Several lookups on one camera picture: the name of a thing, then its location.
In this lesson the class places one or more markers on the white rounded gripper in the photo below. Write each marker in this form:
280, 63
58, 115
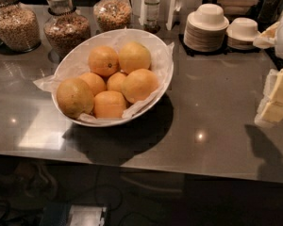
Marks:
270, 109

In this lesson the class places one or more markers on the yellowish orange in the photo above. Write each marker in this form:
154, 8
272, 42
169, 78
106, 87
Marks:
74, 97

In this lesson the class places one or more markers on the short stack paper bowls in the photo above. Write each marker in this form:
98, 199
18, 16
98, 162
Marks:
241, 34

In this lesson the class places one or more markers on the dark glass jar right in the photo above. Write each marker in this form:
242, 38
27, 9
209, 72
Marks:
269, 11

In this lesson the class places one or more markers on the tall stack paper bowls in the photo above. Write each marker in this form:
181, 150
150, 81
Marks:
205, 28

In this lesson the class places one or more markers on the orange right front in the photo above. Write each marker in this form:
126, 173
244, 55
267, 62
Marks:
138, 85

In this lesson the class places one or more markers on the orange top right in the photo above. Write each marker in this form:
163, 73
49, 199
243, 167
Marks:
133, 56

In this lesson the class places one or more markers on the small glass bottle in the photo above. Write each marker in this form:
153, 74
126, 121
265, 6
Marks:
151, 14

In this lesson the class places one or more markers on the orange centre small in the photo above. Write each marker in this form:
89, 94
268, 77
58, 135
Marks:
115, 81

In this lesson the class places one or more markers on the orange top left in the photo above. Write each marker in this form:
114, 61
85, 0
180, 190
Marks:
103, 60

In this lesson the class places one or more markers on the orange front centre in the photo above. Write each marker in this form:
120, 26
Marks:
109, 104

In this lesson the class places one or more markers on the glass jar of cereal right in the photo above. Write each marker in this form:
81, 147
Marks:
112, 14

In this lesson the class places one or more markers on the glass jar of cereal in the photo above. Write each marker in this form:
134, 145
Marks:
19, 27
112, 14

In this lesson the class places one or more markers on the orange middle left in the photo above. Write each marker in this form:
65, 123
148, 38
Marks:
95, 82

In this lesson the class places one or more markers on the white paper liner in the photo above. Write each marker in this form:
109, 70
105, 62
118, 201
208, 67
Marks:
162, 57

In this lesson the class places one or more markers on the glass jar of granola middle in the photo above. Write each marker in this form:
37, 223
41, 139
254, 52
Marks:
65, 29

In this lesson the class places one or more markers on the grey box under table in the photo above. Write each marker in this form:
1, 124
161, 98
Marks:
65, 214

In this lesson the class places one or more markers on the glass jar of cereal left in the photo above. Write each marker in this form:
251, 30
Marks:
19, 27

